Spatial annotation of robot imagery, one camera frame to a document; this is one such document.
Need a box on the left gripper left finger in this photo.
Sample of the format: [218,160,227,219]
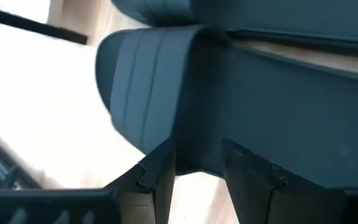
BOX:
[103,136,177,224]

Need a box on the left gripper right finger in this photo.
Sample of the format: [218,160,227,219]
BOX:
[221,138,349,224]

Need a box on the black slide sandal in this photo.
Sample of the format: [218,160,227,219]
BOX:
[109,0,358,55]
[94,24,358,191]

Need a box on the black aluminium table frame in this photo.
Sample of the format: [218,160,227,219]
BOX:
[0,4,88,45]

